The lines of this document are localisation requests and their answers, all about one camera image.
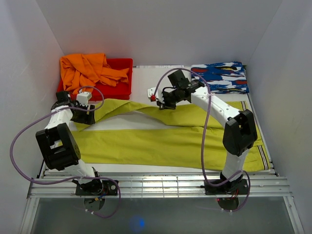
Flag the yellow-green trousers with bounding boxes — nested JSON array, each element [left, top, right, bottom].
[[73, 98, 271, 171]]

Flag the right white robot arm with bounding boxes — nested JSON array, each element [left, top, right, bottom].
[[147, 68, 257, 195]]

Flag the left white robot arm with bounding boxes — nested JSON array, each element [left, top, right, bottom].
[[36, 91, 103, 195]]

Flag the orange trousers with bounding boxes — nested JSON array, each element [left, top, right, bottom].
[[59, 53, 129, 95]]

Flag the folded blue patterned trousers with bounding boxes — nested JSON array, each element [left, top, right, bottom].
[[191, 61, 249, 94]]

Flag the red plastic bin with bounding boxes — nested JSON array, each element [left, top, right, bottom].
[[57, 58, 133, 101]]

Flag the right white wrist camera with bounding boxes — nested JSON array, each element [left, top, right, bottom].
[[147, 87, 163, 102]]

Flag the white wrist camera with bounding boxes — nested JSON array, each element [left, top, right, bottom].
[[76, 92, 92, 106], [147, 87, 163, 102]]

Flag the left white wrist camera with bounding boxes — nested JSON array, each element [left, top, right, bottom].
[[76, 92, 92, 106]]

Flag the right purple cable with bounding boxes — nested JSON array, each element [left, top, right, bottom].
[[150, 67, 250, 213]]

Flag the purple cable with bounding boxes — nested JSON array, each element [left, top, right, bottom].
[[150, 67, 250, 213], [9, 85, 122, 218]]

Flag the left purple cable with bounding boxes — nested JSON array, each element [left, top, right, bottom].
[[9, 85, 122, 218]]

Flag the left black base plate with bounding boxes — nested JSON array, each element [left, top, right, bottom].
[[75, 179, 118, 196]]

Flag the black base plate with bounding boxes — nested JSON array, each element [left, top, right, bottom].
[[202, 179, 249, 195], [75, 179, 118, 196]]

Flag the aluminium frame rail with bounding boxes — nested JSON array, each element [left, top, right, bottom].
[[28, 174, 293, 198]]

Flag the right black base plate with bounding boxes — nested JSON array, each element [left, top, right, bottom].
[[202, 179, 249, 195]]

